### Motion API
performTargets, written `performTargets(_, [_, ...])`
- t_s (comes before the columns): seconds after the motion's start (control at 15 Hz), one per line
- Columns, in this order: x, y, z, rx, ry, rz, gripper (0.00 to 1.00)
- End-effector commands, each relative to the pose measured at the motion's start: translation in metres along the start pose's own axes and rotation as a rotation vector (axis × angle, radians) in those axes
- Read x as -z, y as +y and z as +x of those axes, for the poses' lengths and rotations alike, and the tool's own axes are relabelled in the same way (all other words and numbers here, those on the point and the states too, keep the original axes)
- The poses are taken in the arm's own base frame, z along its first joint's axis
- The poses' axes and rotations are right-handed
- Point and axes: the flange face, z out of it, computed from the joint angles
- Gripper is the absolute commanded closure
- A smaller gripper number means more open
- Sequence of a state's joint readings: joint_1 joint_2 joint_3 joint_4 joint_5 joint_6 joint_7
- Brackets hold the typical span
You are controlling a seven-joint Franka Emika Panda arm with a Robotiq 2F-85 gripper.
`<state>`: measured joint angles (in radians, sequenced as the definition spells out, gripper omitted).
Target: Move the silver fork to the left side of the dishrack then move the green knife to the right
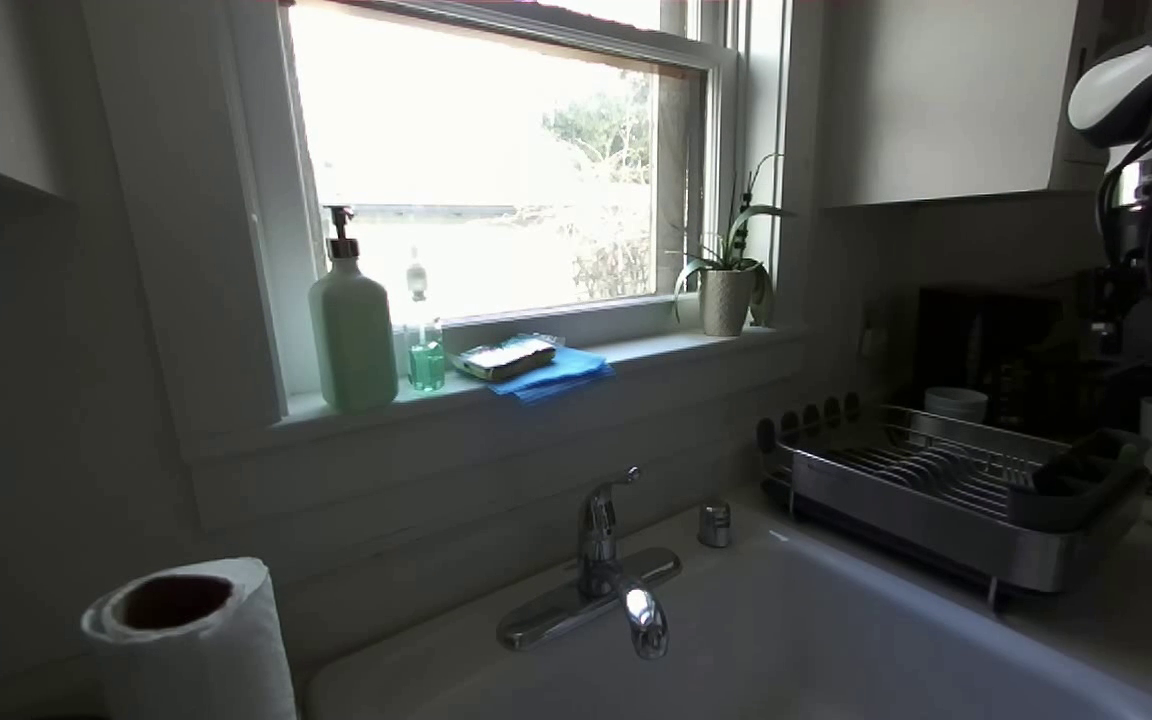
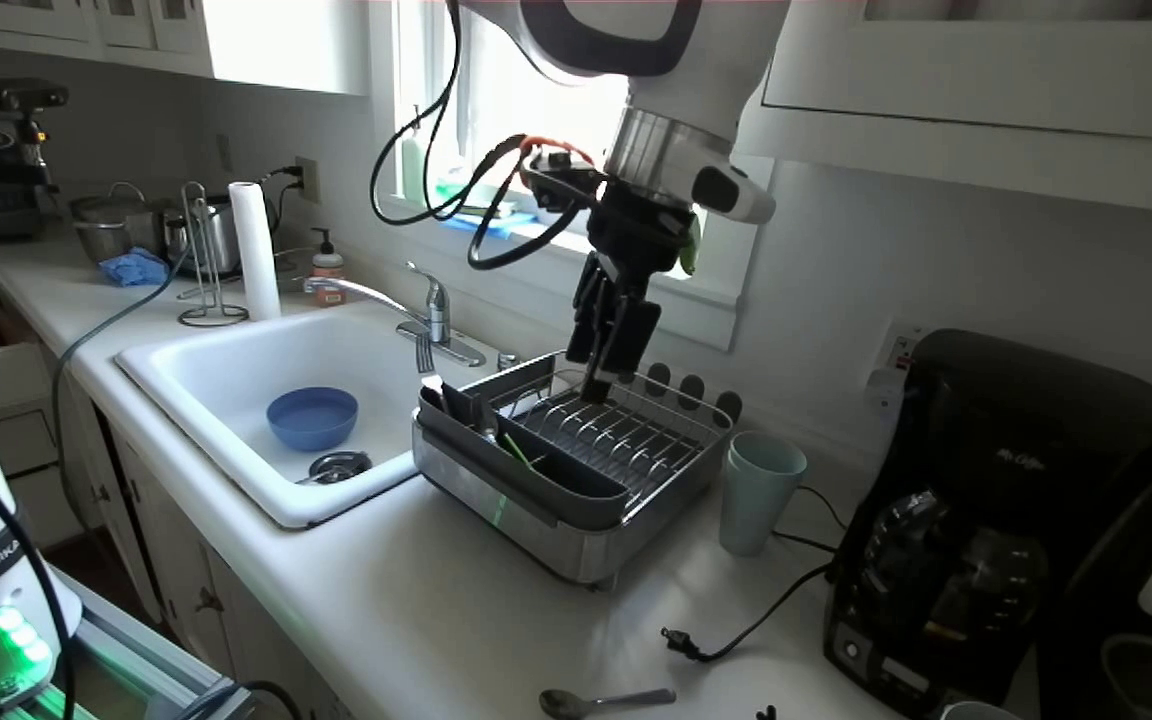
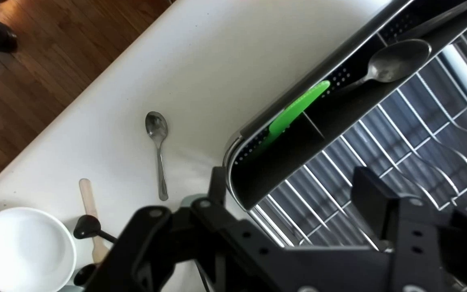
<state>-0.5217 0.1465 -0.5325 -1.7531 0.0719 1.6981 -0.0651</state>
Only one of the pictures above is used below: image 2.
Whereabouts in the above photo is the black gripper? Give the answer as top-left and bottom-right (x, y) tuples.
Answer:
(564, 175), (704, 408)

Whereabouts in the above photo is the dark cutlery holder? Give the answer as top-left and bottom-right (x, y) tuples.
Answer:
(416, 377), (609, 505)

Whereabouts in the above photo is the chrome faucet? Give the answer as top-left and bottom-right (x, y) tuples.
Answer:
(330, 260), (494, 377)

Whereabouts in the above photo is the steel dish rack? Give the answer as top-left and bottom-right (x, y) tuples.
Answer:
(407, 353), (741, 592)

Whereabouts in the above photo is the small pump soap bottle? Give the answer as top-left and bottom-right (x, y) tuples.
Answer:
(304, 225), (347, 308)

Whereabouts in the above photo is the steel sink drain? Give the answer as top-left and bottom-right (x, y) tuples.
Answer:
(304, 448), (375, 487)

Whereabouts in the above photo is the blue bowl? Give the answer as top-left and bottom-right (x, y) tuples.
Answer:
(263, 383), (366, 457)

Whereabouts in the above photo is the silver spoon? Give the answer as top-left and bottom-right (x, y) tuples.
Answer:
(535, 686), (680, 720)

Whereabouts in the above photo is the paper towel roll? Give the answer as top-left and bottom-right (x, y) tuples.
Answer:
(224, 175), (288, 323)

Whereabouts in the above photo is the white sink basin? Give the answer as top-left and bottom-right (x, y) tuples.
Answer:
(112, 300), (499, 535)

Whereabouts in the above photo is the steel pot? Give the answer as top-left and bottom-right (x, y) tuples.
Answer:
(154, 198), (242, 279)

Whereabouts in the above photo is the black coffee maker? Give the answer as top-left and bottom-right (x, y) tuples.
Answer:
(826, 330), (1152, 717)

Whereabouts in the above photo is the wide white upper cabinet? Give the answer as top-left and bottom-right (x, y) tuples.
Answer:
(731, 0), (1152, 225)

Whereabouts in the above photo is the crumpled blue rag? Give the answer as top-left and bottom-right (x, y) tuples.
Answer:
(95, 247), (174, 294)

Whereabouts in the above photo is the white base cabinet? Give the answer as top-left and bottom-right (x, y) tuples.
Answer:
(0, 285), (351, 720)

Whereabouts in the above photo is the metal bowl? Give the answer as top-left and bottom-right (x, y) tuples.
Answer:
(70, 191), (154, 267)

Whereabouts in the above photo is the orange black cable bundle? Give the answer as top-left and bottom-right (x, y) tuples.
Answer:
(463, 132), (609, 272)

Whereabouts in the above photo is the white wall outlet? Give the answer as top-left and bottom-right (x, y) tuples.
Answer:
(288, 157), (323, 206)
(864, 317), (930, 411)

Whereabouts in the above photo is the window with white frame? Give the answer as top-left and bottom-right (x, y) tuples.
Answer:
(362, 0), (771, 353)

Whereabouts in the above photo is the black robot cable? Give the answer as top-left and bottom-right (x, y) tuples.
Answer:
(366, 0), (530, 231)

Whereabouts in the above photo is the black power cord with plug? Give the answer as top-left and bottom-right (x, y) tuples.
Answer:
(655, 557), (842, 670)

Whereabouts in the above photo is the wire paper towel stand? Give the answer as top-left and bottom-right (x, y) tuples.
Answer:
(174, 179), (252, 331)

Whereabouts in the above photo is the thin black hanging cable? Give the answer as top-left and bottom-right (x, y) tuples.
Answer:
(47, 266), (189, 535)

